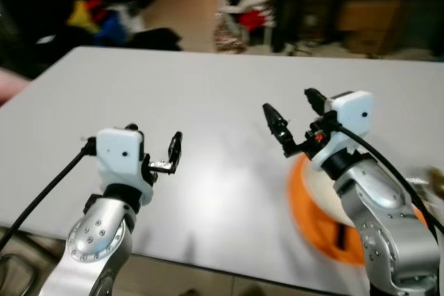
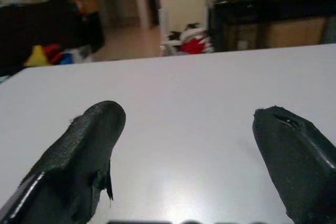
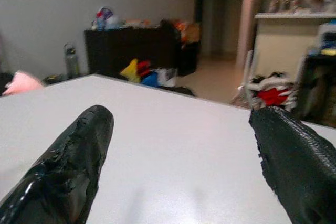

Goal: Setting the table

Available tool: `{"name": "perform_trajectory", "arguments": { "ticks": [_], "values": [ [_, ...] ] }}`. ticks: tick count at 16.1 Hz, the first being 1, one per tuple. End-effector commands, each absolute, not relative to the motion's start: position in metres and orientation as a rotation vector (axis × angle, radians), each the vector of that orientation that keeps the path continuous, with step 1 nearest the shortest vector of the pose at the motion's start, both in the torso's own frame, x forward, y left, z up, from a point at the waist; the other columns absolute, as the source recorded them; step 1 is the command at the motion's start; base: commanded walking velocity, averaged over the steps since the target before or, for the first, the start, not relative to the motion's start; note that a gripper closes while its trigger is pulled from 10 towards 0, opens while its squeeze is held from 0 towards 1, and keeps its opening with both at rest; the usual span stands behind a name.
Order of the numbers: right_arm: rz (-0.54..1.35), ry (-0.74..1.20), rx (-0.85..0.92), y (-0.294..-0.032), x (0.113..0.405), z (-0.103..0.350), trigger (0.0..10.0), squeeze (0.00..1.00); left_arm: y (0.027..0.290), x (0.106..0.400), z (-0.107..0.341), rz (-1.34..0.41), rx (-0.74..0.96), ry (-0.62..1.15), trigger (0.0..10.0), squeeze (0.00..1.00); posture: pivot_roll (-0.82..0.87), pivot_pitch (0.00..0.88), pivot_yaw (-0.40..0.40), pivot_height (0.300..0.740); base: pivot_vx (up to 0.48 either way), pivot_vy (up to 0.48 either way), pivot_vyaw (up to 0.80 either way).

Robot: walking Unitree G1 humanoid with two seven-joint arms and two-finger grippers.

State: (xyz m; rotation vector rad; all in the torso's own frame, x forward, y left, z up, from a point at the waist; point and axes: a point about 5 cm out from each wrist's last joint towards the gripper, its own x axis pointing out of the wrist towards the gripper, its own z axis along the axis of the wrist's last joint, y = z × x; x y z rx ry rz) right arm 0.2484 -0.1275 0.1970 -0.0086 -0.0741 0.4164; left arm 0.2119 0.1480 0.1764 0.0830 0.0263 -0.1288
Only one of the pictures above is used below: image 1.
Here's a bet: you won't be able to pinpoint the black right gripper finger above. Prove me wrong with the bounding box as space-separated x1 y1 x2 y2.
262 103 296 153
304 88 328 116

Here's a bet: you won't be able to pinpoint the white bowl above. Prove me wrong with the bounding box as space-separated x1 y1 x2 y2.
304 161 427 229

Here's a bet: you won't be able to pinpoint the small printed cardboard box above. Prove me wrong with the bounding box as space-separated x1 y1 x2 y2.
345 29 400 56

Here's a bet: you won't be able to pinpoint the dark brown box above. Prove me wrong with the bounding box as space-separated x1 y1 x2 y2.
300 0 337 40

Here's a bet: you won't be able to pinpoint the orange plate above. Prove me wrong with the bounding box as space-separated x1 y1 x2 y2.
288 154 431 266

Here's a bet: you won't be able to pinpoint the black cloth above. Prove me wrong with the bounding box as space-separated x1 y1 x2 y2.
128 28 182 51

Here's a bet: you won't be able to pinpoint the blue bag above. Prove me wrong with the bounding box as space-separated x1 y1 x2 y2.
94 15 129 46

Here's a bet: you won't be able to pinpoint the short black strip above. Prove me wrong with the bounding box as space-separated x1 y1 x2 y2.
335 223 348 250

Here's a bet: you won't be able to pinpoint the large brown cardboard box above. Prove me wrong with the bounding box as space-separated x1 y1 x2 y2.
338 0 407 32

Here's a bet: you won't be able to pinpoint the red clothing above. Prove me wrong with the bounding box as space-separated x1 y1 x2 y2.
239 8 271 30

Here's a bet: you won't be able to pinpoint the leopard pattern bag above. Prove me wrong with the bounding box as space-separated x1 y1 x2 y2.
213 22 247 53

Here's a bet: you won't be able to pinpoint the gold spoon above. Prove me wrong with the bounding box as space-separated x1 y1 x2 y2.
425 166 444 200

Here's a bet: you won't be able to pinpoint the white plastic bag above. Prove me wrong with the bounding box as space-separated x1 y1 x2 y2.
108 1 146 33

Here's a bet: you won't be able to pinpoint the silver fork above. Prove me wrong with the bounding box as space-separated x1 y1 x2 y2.
404 169 444 205

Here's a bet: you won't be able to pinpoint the yellow cloth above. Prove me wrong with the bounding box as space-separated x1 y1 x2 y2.
67 0 99 33

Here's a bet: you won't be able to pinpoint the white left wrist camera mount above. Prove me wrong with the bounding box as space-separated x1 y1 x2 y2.
96 128 155 204

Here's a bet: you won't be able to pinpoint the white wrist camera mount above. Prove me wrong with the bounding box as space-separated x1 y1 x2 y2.
96 128 155 204
310 91 375 172

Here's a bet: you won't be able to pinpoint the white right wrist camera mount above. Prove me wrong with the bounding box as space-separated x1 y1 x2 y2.
310 91 375 172

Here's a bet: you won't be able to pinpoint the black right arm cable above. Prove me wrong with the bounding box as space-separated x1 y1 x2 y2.
336 125 444 234

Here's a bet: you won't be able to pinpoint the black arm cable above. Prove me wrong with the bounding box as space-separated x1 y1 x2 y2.
0 139 98 252
336 125 444 234

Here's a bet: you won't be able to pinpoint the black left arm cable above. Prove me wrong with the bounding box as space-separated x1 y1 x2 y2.
0 139 98 252

